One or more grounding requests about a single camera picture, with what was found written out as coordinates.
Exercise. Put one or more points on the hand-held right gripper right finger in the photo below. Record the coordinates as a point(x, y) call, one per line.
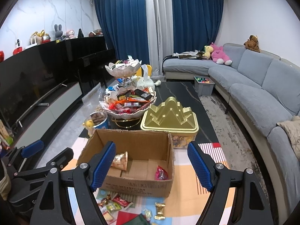
point(199, 166)

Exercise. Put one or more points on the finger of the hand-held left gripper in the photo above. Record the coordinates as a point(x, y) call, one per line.
point(63, 155)
point(32, 147)

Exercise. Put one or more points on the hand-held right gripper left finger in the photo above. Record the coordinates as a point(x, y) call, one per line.
point(104, 166)

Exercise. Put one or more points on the beige orange-print snack packet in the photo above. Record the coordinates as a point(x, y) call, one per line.
point(120, 160)

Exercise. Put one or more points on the brown candy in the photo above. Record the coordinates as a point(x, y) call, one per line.
point(104, 201)

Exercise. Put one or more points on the red candy packet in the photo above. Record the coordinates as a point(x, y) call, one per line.
point(161, 174)

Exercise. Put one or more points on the red snack packet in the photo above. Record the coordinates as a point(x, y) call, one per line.
point(121, 201)

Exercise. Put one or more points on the cardboard box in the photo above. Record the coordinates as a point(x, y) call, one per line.
point(138, 187)

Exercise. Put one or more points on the green-yellow snack packet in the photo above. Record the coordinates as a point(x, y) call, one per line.
point(114, 208)

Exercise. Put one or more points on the white-red cookie packet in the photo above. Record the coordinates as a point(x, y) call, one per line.
point(108, 217)

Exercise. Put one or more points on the gold candy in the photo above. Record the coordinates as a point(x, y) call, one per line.
point(160, 212)

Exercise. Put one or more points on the small yellow packet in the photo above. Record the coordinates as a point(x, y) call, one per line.
point(148, 213)

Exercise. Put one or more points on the dark green snack packet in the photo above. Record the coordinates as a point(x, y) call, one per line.
point(143, 221)

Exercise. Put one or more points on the clear jar of chocolate snacks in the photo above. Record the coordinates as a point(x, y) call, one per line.
point(99, 118)

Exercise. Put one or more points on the colourful packaging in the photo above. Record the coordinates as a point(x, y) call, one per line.
point(5, 138)

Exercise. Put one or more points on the yellow bear figurine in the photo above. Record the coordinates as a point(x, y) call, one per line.
point(89, 124)

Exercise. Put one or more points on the grey remote control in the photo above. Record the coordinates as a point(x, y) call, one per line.
point(43, 104)

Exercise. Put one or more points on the gold tiered bowl stand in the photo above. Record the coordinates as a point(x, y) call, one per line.
point(121, 123)

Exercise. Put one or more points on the grey patterned rug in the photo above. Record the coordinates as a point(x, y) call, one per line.
point(234, 126)

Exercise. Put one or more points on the grey television cabinet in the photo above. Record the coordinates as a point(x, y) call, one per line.
point(58, 100)

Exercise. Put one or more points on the large white petal bowl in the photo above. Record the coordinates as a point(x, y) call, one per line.
point(126, 116)

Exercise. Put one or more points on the gold mountain-shaped tin box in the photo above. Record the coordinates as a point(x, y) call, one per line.
point(168, 114)

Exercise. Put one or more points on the snack heap in large bowl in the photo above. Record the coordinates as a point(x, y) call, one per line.
point(131, 100)

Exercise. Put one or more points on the black television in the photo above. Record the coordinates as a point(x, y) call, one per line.
point(28, 75)

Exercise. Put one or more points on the heap of blue packets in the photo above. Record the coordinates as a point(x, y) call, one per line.
point(112, 89)

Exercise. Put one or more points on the grey storage bin with toys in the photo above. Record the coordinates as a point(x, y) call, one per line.
point(204, 86)

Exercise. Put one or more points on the white plush toy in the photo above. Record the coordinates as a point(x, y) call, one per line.
point(144, 83)

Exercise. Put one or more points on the small white petal bowl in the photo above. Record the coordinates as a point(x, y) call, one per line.
point(121, 71)

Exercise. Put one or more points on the red round ornament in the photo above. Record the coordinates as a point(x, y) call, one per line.
point(1, 56)

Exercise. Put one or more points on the beige blanket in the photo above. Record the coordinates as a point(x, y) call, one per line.
point(291, 131)

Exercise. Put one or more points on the yellow plastic chair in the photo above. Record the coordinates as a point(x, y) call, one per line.
point(138, 72)

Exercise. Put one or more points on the grey curved sofa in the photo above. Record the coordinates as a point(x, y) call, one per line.
point(246, 75)

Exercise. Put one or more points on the snack heap in small bowl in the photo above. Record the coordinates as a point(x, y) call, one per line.
point(126, 62)

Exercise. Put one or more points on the white router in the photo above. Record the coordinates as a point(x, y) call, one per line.
point(34, 41)

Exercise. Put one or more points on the black upright piano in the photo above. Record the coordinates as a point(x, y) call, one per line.
point(93, 51)

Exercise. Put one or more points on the clothes on sofa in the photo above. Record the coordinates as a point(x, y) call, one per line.
point(187, 55)

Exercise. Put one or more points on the gold balloons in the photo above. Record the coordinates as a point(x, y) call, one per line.
point(41, 35)

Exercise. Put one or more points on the pink plush toy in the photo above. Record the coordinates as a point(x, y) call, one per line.
point(220, 54)

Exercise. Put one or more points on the yellow plush toy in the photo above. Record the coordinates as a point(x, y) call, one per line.
point(208, 51)

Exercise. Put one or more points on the grey rabbit plush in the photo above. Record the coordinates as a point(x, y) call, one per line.
point(58, 32)

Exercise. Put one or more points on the pink doll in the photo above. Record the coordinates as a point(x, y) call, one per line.
point(70, 34)

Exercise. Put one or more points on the black metronome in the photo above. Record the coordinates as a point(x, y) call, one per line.
point(81, 34)

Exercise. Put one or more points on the brown ornament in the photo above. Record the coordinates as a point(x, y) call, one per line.
point(96, 33)

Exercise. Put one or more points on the brown plush toy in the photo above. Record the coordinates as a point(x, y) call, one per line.
point(252, 43)

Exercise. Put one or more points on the white sheer curtain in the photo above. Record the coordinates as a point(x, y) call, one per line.
point(159, 28)

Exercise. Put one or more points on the blue curtain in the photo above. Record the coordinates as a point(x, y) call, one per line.
point(121, 23)
point(194, 16)

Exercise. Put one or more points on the white security camera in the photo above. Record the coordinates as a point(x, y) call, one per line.
point(17, 43)

